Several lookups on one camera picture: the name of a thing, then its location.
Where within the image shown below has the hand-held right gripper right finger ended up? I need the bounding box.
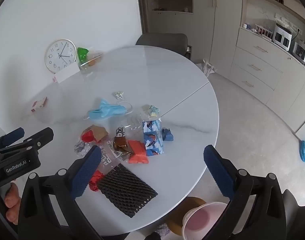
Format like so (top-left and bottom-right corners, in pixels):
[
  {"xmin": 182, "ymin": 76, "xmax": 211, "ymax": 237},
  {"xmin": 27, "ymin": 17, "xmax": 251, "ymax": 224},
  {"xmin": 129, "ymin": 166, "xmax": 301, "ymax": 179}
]
[{"xmin": 203, "ymin": 144, "xmax": 287, "ymax": 240}]

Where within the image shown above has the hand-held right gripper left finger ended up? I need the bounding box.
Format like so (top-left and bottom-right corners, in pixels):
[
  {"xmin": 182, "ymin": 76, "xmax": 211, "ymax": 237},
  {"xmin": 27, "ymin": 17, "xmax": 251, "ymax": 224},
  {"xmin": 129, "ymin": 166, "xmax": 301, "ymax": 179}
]
[{"xmin": 17, "ymin": 145, "xmax": 103, "ymax": 240}]

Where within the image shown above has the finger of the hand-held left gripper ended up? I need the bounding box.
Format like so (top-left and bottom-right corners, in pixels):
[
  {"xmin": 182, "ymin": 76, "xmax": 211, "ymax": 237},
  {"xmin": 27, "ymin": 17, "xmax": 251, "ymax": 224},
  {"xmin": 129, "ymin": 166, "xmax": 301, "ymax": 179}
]
[
  {"xmin": 0, "ymin": 127, "xmax": 54, "ymax": 155},
  {"xmin": 0, "ymin": 127, "xmax": 25, "ymax": 152}
]

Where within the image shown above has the white printed blister pack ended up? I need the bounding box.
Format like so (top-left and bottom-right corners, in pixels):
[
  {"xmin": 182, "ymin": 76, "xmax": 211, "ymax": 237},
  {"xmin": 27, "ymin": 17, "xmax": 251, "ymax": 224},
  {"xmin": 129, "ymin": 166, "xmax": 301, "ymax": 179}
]
[{"xmin": 100, "ymin": 141, "xmax": 125, "ymax": 167}]

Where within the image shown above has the silver wrapper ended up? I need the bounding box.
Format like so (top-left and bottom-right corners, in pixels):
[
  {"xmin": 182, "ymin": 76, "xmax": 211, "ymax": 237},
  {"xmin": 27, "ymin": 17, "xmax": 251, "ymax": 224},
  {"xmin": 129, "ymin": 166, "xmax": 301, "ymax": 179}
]
[{"xmin": 74, "ymin": 140, "xmax": 93, "ymax": 158}]

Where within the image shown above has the brown wrapper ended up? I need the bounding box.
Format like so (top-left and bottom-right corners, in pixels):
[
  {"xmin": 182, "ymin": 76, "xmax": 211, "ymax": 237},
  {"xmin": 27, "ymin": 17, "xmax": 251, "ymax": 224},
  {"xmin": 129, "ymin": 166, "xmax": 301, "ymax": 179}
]
[{"xmin": 113, "ymin": 136, "xmax": 129, "ymax": 152}]

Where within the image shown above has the black foam net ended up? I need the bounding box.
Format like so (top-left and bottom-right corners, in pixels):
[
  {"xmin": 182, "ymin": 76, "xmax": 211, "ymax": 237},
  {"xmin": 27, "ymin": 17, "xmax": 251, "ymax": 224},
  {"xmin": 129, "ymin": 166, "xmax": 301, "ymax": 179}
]
[{"xmin": 96, "ymin": 164, "xmax": 158, "ymax": 218}]

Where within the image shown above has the white plastic bin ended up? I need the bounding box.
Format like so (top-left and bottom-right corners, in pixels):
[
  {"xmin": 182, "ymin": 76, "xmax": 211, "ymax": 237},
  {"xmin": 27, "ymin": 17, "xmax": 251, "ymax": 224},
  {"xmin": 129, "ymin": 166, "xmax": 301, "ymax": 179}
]
[{"xmin": 181, "ymin": 202, "xmax": 229, "ymax": 240}]

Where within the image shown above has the orange packet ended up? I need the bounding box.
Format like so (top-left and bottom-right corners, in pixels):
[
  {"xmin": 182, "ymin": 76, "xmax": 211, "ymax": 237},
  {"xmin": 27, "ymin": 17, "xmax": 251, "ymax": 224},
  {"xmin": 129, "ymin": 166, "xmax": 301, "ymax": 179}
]
[{"xmin": 127, "ymin": 140, "xmax": 148, "ymax": 165}]

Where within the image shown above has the person's left hand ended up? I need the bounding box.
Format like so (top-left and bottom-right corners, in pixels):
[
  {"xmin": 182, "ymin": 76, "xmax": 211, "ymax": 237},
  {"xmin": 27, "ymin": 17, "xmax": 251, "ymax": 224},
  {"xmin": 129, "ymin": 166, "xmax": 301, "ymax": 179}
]
[{"xmin": 4, "ymin": 182, "xmax": 22, "ymax": 225}]

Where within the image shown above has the red and white medicine box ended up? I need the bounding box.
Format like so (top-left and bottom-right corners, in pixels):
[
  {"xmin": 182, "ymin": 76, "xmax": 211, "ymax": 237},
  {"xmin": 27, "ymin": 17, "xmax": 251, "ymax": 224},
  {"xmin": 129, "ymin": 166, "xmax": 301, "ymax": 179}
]
[{"xmin": 31, "ymin": 96, "xmax": 48, "ymax": 112}]

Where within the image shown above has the brown paper bag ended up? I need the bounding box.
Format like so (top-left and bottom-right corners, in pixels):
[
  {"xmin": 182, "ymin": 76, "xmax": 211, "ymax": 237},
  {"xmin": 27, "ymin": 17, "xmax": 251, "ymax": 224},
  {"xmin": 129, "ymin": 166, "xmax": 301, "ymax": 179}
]
[{"xmin": 89, "ymin": 124, "xmax": 109, "ymax": 143}]

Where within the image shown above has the brown leather chair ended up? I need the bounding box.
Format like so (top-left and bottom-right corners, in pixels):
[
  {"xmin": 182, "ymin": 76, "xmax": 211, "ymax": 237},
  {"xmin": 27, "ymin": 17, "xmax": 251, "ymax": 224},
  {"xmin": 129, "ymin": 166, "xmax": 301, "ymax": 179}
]
[{"xmin": 166, "ymin": 196, "xmax": 207, "ymax": 236}]

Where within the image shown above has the blue face mask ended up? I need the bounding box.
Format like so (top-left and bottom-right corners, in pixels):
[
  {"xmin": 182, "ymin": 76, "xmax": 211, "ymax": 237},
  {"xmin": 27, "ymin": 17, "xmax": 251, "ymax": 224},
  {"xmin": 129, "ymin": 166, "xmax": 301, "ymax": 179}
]
[{"xmin": 83, "ymin": 98, "xmax": 133, "ymax": 121}]

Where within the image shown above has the crumpled blue wrapper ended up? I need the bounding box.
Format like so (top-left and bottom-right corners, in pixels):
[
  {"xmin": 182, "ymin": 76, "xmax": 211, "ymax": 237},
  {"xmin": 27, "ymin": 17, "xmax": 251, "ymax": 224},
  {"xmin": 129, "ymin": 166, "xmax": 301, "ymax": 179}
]
[{"xmin": 162, "ymin": 128, "xmax": 174, "ymax": 141}]

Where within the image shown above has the clear plastic packaging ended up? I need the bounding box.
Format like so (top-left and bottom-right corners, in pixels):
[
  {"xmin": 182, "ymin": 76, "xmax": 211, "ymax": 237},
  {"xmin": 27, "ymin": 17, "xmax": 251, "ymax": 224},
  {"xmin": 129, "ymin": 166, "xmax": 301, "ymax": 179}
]
[{"xmin": 122, "ymin": 114, "xmax": 148, "ymax": 140}]

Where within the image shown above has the white card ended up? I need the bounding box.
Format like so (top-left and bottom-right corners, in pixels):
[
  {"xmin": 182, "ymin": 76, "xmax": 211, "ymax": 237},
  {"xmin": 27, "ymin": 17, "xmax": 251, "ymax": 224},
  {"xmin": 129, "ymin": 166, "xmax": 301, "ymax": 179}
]
[{"xmin": 54, "ymin": 64, "xmax": 80, "ymax": 83}]

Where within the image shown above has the blue printed carton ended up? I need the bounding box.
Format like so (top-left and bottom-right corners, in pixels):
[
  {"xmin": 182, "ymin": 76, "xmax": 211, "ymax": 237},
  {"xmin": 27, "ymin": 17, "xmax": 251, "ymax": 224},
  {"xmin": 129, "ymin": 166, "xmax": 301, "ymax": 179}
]
[{"xmin": 142, "ymin": 119, "xmax": 165, "ymax": 157}]

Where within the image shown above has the crumpled colourful paper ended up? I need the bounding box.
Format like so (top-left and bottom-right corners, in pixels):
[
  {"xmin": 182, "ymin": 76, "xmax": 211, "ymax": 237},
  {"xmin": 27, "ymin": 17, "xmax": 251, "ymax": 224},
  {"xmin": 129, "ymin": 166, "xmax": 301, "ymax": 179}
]
[{"xmin": 142, "ymin": 104, "xmax": 160, "ymax": 117}]

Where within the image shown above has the green plastic bag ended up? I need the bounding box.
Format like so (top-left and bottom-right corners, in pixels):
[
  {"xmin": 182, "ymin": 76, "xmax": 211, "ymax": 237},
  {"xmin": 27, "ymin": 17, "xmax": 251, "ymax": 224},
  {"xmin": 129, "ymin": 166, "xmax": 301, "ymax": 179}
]
[{"xmin": 77, "ymin": 47, "xmax": 90, "ymax": 67}]

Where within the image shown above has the white tote bag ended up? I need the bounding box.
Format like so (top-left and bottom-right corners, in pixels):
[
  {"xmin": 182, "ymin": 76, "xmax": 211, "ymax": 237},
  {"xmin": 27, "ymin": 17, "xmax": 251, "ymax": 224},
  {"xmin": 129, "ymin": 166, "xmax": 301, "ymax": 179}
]
[{"xmin": 195, "ymin": 59, "xmax": 219, "ymax": 75}]

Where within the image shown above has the beige drawer cabinet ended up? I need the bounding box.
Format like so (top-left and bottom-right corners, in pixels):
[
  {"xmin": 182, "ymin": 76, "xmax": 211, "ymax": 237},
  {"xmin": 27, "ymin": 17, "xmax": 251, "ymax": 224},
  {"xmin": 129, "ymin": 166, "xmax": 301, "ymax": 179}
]
[{"xmin": 229, "ymin": 27, "xmax": 305, "ymax": 120}]

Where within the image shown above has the silver countertop oven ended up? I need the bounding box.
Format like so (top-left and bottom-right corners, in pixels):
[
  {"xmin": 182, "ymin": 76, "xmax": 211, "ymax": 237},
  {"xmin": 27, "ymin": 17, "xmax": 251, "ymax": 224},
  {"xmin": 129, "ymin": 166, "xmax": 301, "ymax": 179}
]
[{"xmin": 291, "ymin": 40, "xmax": 305, "ymax": 64}]

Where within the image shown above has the white dish rack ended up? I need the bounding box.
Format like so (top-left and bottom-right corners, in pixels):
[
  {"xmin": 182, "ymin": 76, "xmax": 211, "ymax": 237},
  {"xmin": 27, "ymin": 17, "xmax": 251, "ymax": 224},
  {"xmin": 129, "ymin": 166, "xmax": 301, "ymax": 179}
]
[{"xmin": 254, "ymin": 24, "xmax": 273, "ymax": 40}]

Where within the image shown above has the white and silver appliance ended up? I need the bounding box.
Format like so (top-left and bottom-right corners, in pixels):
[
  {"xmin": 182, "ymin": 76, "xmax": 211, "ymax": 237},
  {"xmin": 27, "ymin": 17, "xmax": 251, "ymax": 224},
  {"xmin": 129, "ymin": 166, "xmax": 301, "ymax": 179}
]
[{"xmin": 272, "ymin": 23, "xmax": 293, "ymax": 51}]

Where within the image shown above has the beige tall wardrobe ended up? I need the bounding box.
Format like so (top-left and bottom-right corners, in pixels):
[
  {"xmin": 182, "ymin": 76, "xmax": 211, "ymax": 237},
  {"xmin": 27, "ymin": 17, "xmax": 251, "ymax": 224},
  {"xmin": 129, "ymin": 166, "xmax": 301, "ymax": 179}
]
[{"xmin": 146, "ymin": 0, "xmax": 243, "ymax": 70}]

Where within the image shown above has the round white wall clock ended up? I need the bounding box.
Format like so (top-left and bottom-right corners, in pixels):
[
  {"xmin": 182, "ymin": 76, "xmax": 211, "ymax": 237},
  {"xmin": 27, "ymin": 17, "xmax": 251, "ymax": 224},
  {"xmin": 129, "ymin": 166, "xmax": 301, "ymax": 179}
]
[{"xmin": 44, "ymin": 39, "xmax": 77, "ymax": 74}]

